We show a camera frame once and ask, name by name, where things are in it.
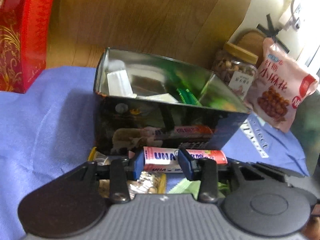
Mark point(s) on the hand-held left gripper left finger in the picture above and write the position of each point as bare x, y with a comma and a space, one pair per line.
139, 166

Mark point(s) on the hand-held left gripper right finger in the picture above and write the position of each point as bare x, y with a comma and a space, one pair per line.
186, 163

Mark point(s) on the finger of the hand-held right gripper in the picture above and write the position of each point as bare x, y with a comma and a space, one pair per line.
280, 170

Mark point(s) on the pink candy stick pack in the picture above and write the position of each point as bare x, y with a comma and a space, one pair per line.
160, 156

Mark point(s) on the silver snack packet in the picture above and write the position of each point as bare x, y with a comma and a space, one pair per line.
147, 183

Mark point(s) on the light green packet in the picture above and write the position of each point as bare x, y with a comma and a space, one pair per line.
185, 188

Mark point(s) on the yellow snack packet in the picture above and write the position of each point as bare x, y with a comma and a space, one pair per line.
94, 156

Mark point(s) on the flat white packet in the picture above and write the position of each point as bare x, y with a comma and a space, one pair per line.
163, 97

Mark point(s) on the pink snack bag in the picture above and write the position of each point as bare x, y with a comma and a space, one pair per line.
277, 87

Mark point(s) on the blue printed blanket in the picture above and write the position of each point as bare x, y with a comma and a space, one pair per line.
50, 130

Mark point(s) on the clear nut jar wooden lid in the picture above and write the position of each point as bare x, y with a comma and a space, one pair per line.
232, 70

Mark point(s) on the black tape cross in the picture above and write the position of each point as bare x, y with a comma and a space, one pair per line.
270, 27

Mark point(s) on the white power strip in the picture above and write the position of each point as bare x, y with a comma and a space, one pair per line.
293, 7

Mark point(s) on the red gift box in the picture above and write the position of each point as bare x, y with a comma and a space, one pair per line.
22, 35

